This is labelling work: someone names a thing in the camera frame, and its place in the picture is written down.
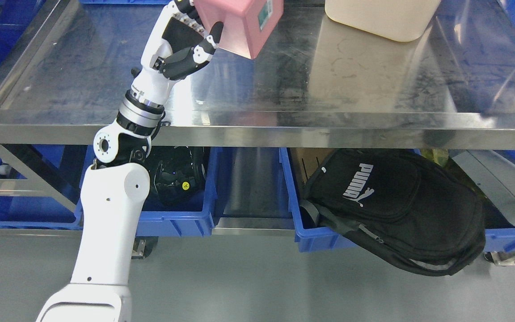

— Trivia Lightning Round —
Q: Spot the blue bin far left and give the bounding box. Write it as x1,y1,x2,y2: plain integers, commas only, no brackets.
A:
0,144,87,230

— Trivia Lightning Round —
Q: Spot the blue bin with helmet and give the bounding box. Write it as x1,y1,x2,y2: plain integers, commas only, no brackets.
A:
78,148,221,240

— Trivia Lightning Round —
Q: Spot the stainless steel table cart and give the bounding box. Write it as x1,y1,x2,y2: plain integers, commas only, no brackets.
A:
0,0,515,208

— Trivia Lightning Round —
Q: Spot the pink plastic storage box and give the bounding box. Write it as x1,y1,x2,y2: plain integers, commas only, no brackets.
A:
194,0,284,59

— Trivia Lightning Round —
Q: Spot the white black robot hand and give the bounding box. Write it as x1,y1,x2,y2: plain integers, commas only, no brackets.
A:
126,0,224,108

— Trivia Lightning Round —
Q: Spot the blue bin with backpack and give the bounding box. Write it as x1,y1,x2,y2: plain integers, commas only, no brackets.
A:
279,148,356,253

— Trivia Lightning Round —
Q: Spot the black Puma backpack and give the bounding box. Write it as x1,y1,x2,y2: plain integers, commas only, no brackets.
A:
299,148,486,277

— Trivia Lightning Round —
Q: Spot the cream plastic container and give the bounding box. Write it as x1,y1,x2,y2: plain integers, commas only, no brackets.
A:
325,0,441,42

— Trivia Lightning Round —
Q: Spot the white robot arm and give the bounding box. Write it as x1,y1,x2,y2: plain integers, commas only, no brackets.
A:
36,88,169,322

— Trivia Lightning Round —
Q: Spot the grey plastic case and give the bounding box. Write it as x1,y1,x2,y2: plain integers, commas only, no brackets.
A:
449,149,515,226

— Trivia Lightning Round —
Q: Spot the black helmet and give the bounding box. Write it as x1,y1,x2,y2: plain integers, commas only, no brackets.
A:
145,145,210,207

